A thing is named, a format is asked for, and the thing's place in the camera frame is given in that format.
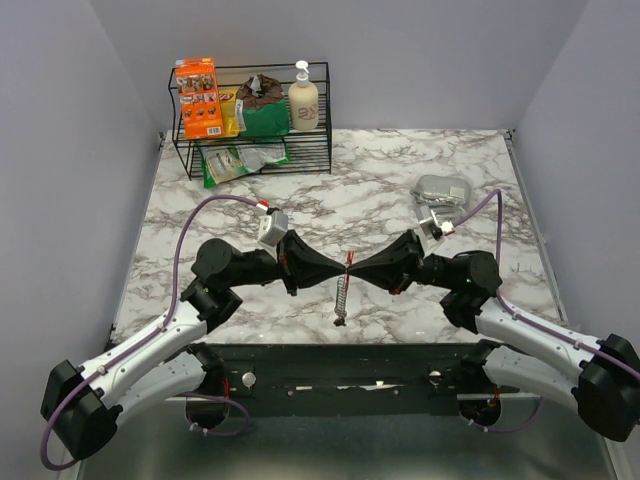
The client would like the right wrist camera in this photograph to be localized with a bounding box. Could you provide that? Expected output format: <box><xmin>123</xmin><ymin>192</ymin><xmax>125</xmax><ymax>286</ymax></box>
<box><xmin>415</xmin><ymin>205</ymin><xmax>454</xmax><ymax>256</ymax></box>

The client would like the red carabiner keyring with chain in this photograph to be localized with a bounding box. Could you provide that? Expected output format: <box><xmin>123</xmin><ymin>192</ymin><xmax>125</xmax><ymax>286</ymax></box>
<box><xmin>334</xmin><ymin>271</ymin><xmax>350</xmax><ymax>327</ymax></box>

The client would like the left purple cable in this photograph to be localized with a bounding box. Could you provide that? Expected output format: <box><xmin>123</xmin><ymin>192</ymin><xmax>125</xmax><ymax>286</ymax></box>
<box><xmin>40</xmin><ymin>194</ymin><xmax>271</xmax><ymax>472</ymax></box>

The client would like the yellow snack bag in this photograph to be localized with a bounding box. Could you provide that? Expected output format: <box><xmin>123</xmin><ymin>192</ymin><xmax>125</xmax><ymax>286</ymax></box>
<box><xmin>219</xmin><ymin>88</ymin><xmax>240</xmax><ymax>138</ymax></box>

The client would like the orange product box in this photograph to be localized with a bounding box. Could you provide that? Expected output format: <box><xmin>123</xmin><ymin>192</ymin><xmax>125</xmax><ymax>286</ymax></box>
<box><xmin>174</xmin><ymin>58</ymin><xmax>224</xmax><ymax>140</ymax></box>

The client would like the cream soap pump bottle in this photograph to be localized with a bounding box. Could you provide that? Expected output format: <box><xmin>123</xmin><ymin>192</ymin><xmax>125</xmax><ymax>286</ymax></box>
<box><xmin>288</xmin><ymin>60</ymin><xmax>319</xmax><ymax>131</ymax></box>

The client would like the black wire shelf rack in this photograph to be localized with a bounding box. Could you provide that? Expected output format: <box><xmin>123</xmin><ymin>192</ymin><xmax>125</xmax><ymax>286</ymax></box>
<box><xmin>168</xmin><ymin>58</ymin><xmax>332</xmax><ymax>186</ymax></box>

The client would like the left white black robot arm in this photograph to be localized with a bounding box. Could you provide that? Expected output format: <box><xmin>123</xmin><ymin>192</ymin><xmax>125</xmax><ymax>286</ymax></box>
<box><xmin>40</xmin><ymin>230</ymin><xmax>346</xmax><ymax>469</ymax></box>

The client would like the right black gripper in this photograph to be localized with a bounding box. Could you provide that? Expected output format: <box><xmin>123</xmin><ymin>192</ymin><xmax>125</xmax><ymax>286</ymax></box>
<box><xmin>347</xmin><ymin>229</ymin><xmax>458</xmax><ymax>295</ymax></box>

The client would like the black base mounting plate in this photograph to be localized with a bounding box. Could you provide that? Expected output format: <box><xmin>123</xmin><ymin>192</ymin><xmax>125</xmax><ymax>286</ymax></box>
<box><xmin>102</xmin><ymin>339</ymin><xmax>521</xmax><ymax>418</ymax></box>

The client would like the green white snack bag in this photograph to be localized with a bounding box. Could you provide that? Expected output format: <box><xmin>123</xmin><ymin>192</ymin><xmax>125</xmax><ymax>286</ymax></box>
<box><xmin>196</xmin><ymin>144</ymin><xmax>249</xmax><ymax>189</ymax></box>

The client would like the aluminium extrusion rail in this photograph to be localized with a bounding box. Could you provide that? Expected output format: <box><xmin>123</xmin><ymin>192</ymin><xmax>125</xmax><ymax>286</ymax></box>
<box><xmin>79</xmin><ymin>355</ymin><xmax>609</xmax><ymax>402</ymax></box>

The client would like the white green pouch bag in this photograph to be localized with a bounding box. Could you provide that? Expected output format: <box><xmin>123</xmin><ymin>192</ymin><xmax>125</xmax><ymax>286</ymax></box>
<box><xmin>237</xmin><ymin>143</ymin><xmax>289</xmax><ymax>174</ymax></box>

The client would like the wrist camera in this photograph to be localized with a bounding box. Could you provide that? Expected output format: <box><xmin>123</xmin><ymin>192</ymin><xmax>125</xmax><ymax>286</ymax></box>
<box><xmin>257</xmin><ymin>210</ymin><xmax>289</xmax><ymax>247</ymax></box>
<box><xmin>415</xmin><ymin>205</ymin><xmax>454</xmax><ymax>256</ymax></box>

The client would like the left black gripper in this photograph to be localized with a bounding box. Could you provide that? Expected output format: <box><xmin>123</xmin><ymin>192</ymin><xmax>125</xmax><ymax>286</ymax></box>
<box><xmin>226</xmin><ymin>229</ymin><xmax>346</xmax><ymax>297</ymax></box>

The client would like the brown green coffee bag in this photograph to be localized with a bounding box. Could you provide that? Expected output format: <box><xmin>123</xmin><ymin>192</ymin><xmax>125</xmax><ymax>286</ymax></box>
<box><xmin>235</xmin><ymin>74</ymin><xmax>290</xmax><ymax>138</ymax></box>

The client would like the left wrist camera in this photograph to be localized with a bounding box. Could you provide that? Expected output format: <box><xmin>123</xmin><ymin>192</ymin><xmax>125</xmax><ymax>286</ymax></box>
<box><xmin>257</xmin><ymin>210</ymin><xmax>289</xmax><ymax>247</ymax></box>

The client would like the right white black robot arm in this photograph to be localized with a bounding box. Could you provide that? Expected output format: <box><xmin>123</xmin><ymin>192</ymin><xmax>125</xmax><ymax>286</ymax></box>
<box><xmin>348</xmin><ymin>231</ymin><xmax>639</xmax><ymax>442</ymax></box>

